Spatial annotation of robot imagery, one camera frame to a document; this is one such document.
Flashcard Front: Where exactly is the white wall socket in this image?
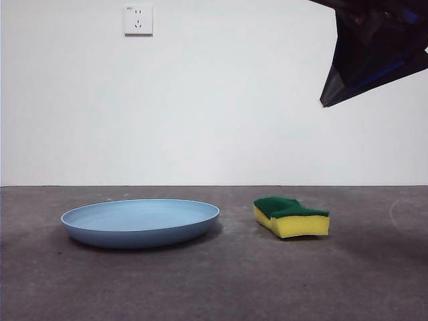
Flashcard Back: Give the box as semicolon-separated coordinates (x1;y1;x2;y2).
124;4;154;37

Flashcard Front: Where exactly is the blue round plate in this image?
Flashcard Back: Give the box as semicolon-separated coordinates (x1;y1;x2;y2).
60;198;221;250

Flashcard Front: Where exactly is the yellow sponge with green pad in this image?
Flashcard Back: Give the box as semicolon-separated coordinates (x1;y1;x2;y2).
253;196;331;240

